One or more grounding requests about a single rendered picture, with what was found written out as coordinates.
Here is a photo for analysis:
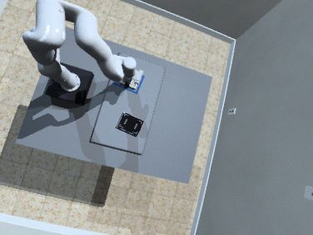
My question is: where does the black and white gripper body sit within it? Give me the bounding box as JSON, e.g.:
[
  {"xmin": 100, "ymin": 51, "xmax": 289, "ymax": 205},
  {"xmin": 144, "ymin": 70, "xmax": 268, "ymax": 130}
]
[{"xmin": 123, "ymin": 75, "xmax": 132, "ymax": 84}]

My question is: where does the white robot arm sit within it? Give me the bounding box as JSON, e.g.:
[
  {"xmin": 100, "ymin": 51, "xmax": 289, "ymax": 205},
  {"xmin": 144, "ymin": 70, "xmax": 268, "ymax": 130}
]
[{"xmin": 22, "ymin": 0, "xmax": 144, "ymax": 92}]

